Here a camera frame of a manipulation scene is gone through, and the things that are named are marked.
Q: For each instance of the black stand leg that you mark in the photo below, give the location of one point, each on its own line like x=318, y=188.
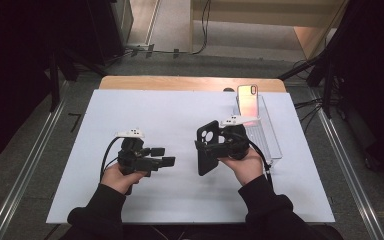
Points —
x=313, y=65

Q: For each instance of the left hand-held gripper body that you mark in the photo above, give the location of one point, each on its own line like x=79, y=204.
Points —
x=135, y=160

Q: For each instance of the iridescent orange phone case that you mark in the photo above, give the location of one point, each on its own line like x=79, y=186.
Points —
x=247, y=101

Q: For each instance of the black phone case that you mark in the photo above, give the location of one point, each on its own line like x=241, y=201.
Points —
x=206, y=165

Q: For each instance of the light wooden shelf unit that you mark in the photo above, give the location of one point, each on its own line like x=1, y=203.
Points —
x=263, y=13

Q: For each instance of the black curtain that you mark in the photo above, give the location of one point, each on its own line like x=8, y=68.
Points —
x=20, y=66
x=373, y=66

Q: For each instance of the person's right hand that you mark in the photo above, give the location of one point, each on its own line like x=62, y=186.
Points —
x=246, y=168

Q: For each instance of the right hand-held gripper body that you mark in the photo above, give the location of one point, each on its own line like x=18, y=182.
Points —
x=235, y=143

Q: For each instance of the clear plastic tray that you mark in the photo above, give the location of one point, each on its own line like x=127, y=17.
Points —
x=266, y=140

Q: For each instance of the black table grommet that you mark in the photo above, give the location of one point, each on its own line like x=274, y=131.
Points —
x=228, y=89

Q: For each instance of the aluminium floor rail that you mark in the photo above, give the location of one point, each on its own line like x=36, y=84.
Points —
x=26, y=170
x=350, y=173

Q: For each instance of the person's left hand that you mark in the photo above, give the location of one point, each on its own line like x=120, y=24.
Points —
x=116, y=180

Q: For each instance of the wooden table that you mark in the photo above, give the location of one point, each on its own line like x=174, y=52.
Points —
x=180, y=83

